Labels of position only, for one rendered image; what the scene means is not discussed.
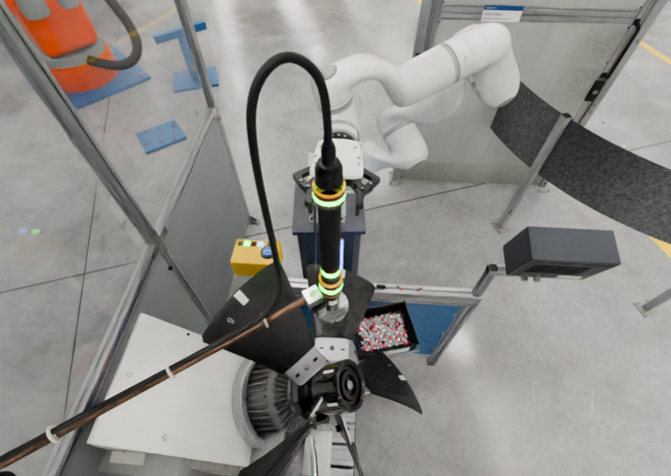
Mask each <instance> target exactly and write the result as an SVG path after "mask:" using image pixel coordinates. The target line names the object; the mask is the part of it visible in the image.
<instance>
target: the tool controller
mask: <svg viewBox="0 0 671 476"><path fill-rule="evenodd" d="M503 253H504V261H505V270H506V275H514V276H520V277H521V281H528V277H529V276H531V277H533V281H534V282H540V281H541V279H540V278H541V277H549V278H566V279H579V280H581V279H585V278H587V277H590V276H592V275H595V274H597V273H600V272H602V271H605V270H607V269H610V268H612V267H615V266H617V265H620V264H621V260H620V256H619V251H618V247H617V243H616V239H615V234H614V231H605V230H585V229H566V228H547V227H526V228H525V229H524V230H522V231H521V232H520V233H519V234H517V235H516V236H515V237H514V238H512V239H511V240H510V241H508V242H507V243H506V244H505V245H504V246H503Z"/></svg>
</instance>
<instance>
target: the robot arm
mask: <svg viewBox="0 0 671 476"><path fill-rule="evenodd" d="M320 71H321V73H322V75H323V77H324V79H325V81H326V84H327V88H328V92H329V97H330V103H331V112H332V128H333V141H334V143H335V147H336V156H337V157H338V158H339V160H340V161H341V163H342V166H343V173H342V174H343V178H344V180H345V185H346V187H345V192H346V193H349V194H353V193H355V194H356V196H355V215H356V216H357V217H358V216H359V210H363V199H364V197H365V196H366V195H367V194H369V193H370V192H372V191H373V189H374V188H375V187H376V186H377V185H378V184H379V182H380V177H379V176H378V175H376V174H374V173H375V172H377V171H378V170H380V169H383V168H398V169H405V170H409V169H414V168H417V167H419V166H420V165H421V164H423V163H424V161H425V160H426V158H427V154H428V150H427V146H426V143H425V141H424V139H423V137H422V135H421V134H420V132H419V130H418V128H417V126H416V124H415V123H417V124H419V125H423V126H432V125H436V124H438V123H440V122H442V121H443V120H445V119H446V118H447V117H449V116H450V115H451V114H453V113H454V112H455V111H456V110H457V109H458V108H459V107H460V105H461V103H462V101H463V97H464V89H465V80H466V79H467V80H468V82H469V84H470V86H471V87H472V89H473V91H474V93H475V94H476V96H477V98H478V99H479V100H480V102H481V103H483V104H484V105H485V106H487V107H489V108H499V107H502V106H504V105H506V104H508V103H509V102H511V101H512V100H513V98H514V97H515V96H516V94H517V92H518V89H519V84H520V75H519V70H518V66H517V63H516V60H515V57H514V54H513V51H512V47H511V38H510V33H509V31H508V29H507V28H506V27H505V26H503V25H502V24H499V23H495V22H486V23H482V24H479V25H477V24H474V25H471V24H470V25H469V26H466V27H463V28H462V29H460V30H459V31H458V32H456V33H455V34H454V36H453V37H452V38H450V39H448V40H446V41H445V42H443V43H441V44H439V45H437V46H435V47H433V48H431V49H429V50H427V51H425V52H423V53H422V54H420V55H418V56H416V57H414V58H412V59H410V60H408V61H406V62H404V63H403V64H400V65H394V64H391V63H389V62H387V61H385V60H384V59H382V58H380V57H378V56H375V55H371V54H354V55H350V56H348V57H345V58H342V59H340V60H338V61H336V62H334V63H332V64H330V65H328V66H326V67H324V68H322V69H321V70H320ZM368 80H375V81H379V82H380V83H381V84H382V86H383V87H384V89H385V91H386V93H387V94H388V96H389V98H390V100H391V101H392V102H393V103H394V105H392V106H390V107H387V108H385V109H384V110H382V111H381V112H380V113H379V115H378V117H377V121H376V122H377V127H378V129H379V132H380V133H381V135H382V137H383V139H384V141H385V143H386V144H387V146H388V148H389V152H386V151H384V150H383V149H382V148H380V147H379V146H378V145H377V144H375V143H374V142H372V141H365V142H363V143H362V142H360V141H359V132H360V95H359V93H358V91H357V90H356V89H355V88H353V86H354V85H356V84H359V83H361V82H364V81H368ZM311 86H312V91H313V94H314V97H315V100H316V102H317V105H318V107H319V111H320V115H321V131H320V138H319V142H318V144H317V146H316V149H315V152H314V155H313V159H312V163H311V165H310V166H309V167H306V168H304V169H302V170H299V171H297V172H295V173H293V178H294V181H295V182H296V183H297V184H298V185H299V188H300V189H301V190H302V191H304V192H305V193H306V198H305V207H307V208H309V214H312V213H313V210H314V200H313V180H314V179H315V164H316V162H317V161H318V159H319V157H320V156H321V146H322V143H323V141H324V125H323V114H322V106H321V100H320V95H319V91H318V88H317V85H316V83H315V81H314V79H312V81H311ZM307 176H311V179H310V180H309V181H308V182H307V181H305V180H304V178H305V177H307ZM364 179H367V180H369V182H367V183H366V184H365V185H364V184H363V183H362V181H363V180H364Z"/></svg>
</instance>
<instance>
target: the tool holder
mask: <svg viewBox="0 0 671 476"><path fill-rule="evenodd" d="M315 288H317V286H316V285H313V286H311V287H309V288H308V289H306V290H304V291H302V297H303V296H304V297H305V298H306V301H307V303H306V305H307V306H308V308H309V309H311V310H312V312H313V313H315V314H316V315H317V317H318V318H320V319H321V320H323V321H325V322H334V323H336V322H337V321H340V320H342V319H343V318H344V317H346V314H347V311H348V301H347V298H346V296H345V295H344V294H343V293H342V292H341V293H340V300H339V306H338V309H337V310H335V311H327V309H326V307H327V306H328V304H327V302H326V300H325V299H324V297H323V295H322V293H321V292H320V294H319V295H317V296H315V297H314V298H312V297H310V295H309V293H310V291H311V290H313V289H315Z"/></svg>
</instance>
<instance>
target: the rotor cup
mask: <svg viewBox="0 0 671 476"><path fill-rule="evenodd" d="M332 369H333V370H334V372H331V373H326V374H324V371H327V370H332ZM349 380H350V381H351V382H352V389H351V390H349V389H348V388H347V382H348V381H349ZM321 395H322V396H323V402H322V404H321V406H320V409H319V413H318V415H317V416H316V419H317V420H316V422H320V421H323V420H325V419H326V418H327V417H328V416H329V415H336V414H347V413H354V412H356V411H358V410H359V409H360V408H361V406H362V404H363V401H364V396H365V384H364V379H363V375H362V372H361V370H360V368H359V367H358V365H357V364H356V363H355V362H354V361H353V360H351V359H341V360H335V361H330V362H327V364H326V365H325V366H324V367H322V368H321V369H320V370H319V371H318V372H317V373H316V374H315V375H314V376H312V377H311V378H310V379H309V380H308V381H307V382H306V383H305V384H303V385H301V386H299V385H297V384H296V383H295V382H294V381H293V400H294V404H295V407H296V409H297V411H298V413H299V415H300V416H301V417H302V418H304V415H305V413H306V412H307V411H308V412H311V411H312V409H313V408H314V406H315V404H316V403H317V401H318V400H319V398H320V396H321ZM330 403H337V405H338V406H327V404H330ZM304 420H306V419H305V418H304Z"/></svg>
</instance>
